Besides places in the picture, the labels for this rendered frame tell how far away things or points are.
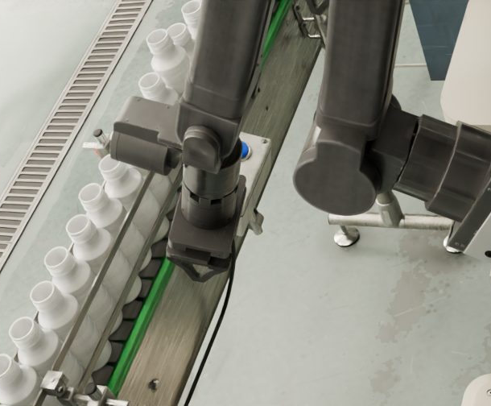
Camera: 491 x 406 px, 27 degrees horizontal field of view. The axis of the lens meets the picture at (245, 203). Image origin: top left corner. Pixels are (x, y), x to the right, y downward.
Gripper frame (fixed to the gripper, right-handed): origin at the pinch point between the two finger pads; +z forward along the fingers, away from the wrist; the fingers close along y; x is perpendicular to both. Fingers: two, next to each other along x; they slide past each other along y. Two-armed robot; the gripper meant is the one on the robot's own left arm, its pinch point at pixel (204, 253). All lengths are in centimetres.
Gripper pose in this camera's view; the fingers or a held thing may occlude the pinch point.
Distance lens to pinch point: 114.3
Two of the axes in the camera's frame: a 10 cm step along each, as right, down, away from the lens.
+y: -1.8, 7.9, -5.8
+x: 9.8, 1.9, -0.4
